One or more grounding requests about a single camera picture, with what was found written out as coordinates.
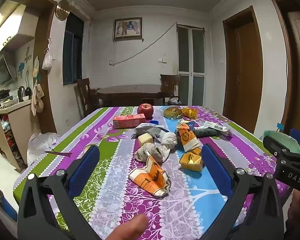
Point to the hanging beige cloths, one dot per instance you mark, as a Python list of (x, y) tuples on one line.
[(37, 97)]

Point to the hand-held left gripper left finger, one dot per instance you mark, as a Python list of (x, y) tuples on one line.
[(83, 172)]

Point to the bread in clear bag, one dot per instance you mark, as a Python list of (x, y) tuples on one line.
[(173, 112)]

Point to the white wall switch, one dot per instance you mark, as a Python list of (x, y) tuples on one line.
[(162, 60)]

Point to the hanging white plastic bag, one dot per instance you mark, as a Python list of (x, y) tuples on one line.
[(47, 61)]

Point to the floral purple green tablecloth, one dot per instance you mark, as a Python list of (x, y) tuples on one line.
[(110, 180)]

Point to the steel kettle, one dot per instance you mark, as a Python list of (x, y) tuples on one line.
[(21, 93)]

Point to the round gold wall clock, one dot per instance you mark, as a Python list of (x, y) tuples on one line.
[(62, 10)]

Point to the red juice carton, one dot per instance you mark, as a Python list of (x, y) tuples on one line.
[(127, 121)]

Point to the black wok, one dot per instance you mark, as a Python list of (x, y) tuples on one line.
[(1, 93)]

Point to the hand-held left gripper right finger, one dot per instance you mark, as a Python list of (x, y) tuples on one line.
[(216, 172)]

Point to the white tissue wad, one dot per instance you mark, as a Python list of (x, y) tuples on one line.
[(155, 152)]

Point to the steel range hood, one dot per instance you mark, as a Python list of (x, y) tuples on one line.
[(2, 71)]

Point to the red apple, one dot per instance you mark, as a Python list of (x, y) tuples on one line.
[(145, 111)]

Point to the brown wooden chair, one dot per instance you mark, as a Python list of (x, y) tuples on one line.
[(170, 82), (85, 92)]

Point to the blue white cloth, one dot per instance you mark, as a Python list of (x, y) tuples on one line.
[(174, 101)]

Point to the bin with green bag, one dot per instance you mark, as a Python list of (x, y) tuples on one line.
[(287, 141)]

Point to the white sack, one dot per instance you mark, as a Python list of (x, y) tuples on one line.
[(41, 145)]

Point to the frosted glass double door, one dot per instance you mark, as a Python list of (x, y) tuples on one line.
[(191, 62)]

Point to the dark wooden dining table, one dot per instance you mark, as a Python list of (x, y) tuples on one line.
[(130, 91)]

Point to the white wall cabinet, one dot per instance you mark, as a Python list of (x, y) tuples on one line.
[(10, 27)]

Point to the blue bottle cap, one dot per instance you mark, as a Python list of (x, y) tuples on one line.
[(154, 122)]

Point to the gold foil box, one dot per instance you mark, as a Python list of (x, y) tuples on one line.
[(190, 160)]

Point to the yellow sponge block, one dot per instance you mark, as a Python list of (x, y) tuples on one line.
[(145, 139)]

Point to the yellow crinkled wrapper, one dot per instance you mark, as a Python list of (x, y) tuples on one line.
[(190, 113)]

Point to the dark window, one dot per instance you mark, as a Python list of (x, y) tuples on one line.
[(73, 50)]

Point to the blue bucket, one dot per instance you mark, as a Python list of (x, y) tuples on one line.
[(7, 207)]

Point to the kitchen counter cabinet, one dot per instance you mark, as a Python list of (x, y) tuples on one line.
[(20, 125)]

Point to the person's left hand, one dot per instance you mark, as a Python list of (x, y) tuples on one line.
[(130, 227)]

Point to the white blue plastic package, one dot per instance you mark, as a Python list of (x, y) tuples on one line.
[(150, 131)]

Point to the framed wall picture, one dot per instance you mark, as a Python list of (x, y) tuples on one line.
[(127, 28)]

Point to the white barcode label package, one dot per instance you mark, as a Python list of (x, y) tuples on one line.
[(216, 126)]

